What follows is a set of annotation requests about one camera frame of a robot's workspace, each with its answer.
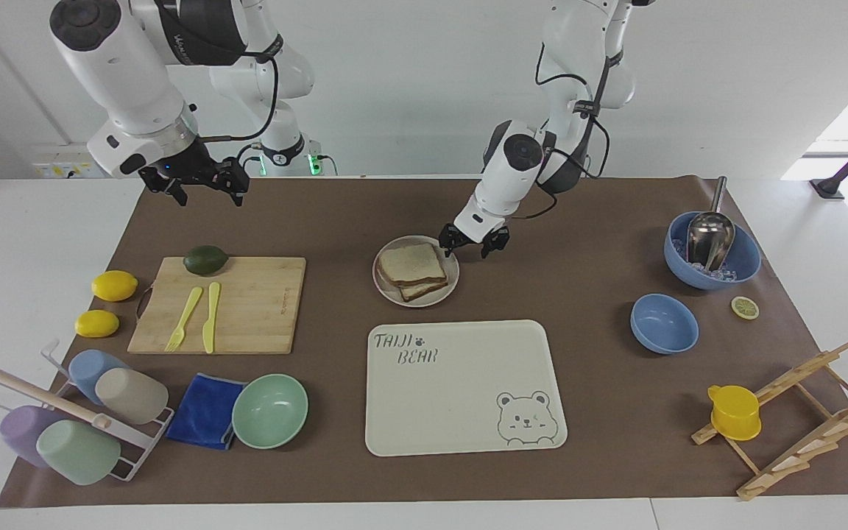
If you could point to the light blue cup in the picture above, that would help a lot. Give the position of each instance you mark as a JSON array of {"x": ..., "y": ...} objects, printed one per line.
[{"x": 89, "y": 368}]

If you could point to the bread slice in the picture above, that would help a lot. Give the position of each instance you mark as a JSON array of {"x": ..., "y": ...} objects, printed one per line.
[
  {"x": 411, "y": 265},
  {"x": 424, "y": 290}
]

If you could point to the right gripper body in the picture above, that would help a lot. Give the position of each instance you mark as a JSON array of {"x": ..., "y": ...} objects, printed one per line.
[{"x": 187, "y": 165}]

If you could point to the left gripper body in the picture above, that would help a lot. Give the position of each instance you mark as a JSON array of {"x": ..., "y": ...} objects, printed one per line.
[{"x": 478, "y": 234}]

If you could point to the large blue bowl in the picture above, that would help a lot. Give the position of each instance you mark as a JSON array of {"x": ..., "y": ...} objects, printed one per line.
[{"x": 746, "y": 254}]

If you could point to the beige round plate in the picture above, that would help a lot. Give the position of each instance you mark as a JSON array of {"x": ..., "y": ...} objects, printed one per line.
[{"x": 450, "y": 276}]

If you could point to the lemon slice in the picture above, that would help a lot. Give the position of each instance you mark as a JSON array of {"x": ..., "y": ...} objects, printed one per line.
[{"x": 745, "y": 308}]

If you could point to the clear ice cube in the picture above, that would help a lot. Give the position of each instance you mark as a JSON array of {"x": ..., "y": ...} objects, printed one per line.
[
  {"x": 726, "y": 275},
  {"x": 678, "y": 248}
]

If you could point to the dark green avocado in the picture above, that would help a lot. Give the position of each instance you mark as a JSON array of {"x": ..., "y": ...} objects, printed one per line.
[{"x": 205, "y": 260}]

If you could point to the cream tray with bear print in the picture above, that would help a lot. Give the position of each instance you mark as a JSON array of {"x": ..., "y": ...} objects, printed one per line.
[{"x": 453, "y": 383}]

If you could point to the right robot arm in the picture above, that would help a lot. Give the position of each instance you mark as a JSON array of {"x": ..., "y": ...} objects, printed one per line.
[{"x": 118, "y": 70}]

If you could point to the small blue bowl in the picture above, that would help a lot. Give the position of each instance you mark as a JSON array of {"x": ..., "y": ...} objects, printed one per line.
[{"x": 663, "y": 324}]

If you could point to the purple cup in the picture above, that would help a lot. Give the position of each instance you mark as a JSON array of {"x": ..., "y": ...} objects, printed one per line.
[{"x": 23, "y": 434}]

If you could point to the yellow plastic knife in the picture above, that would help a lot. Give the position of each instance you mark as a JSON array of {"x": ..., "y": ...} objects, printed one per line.
[{"x": 210, "y": 316}]

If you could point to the yellow lemon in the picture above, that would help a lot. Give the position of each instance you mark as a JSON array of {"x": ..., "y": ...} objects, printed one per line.
[
  {"x": 97, "y": 324},
  {"x": 115, "y": 285}
]

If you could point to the light green cup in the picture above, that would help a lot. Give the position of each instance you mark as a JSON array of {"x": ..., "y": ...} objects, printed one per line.
[{"x": 78, "y": 453}]

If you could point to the yellow plastic fork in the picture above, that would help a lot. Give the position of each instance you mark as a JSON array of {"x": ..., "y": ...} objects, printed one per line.
[{"x": 185, "y": 316}]

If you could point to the metal scoop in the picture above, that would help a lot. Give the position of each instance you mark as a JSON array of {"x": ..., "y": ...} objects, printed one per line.
[{"x": 709, "y": 239}]

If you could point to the wooden cutting board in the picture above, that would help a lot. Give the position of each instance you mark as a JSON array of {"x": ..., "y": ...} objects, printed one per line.
[{"x": 262, "y": 309}]

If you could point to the green bowl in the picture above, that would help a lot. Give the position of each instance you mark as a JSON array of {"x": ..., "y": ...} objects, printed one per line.
[{"x": 269, "y": 412}]

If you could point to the yellow cup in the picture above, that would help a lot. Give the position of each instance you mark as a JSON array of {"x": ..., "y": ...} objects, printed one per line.
[{"x": 735, "y": 414}]

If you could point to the wooden rack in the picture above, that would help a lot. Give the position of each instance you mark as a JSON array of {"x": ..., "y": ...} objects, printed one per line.
[{"x": 799, "y": 379}]

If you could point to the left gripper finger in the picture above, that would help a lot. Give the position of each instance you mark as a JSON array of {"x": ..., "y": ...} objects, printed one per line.
[
  {"x": 450, "y": 241},
  {"x": 496, "y": 243}
]

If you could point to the beige cup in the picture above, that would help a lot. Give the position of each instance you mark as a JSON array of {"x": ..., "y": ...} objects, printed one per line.
[{"x": 133, "y": 396}]

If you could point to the blue cloth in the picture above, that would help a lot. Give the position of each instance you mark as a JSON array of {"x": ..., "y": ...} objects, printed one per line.
[{"x": 203, "y": 411}]

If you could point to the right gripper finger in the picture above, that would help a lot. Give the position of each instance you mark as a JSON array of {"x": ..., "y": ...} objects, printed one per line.
[
  {"x": 166, "y": 185},
  {"x": 232, "y": 179}
]

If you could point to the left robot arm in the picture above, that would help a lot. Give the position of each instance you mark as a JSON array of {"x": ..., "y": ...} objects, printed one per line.
[{"x": 512, "y": 177}]

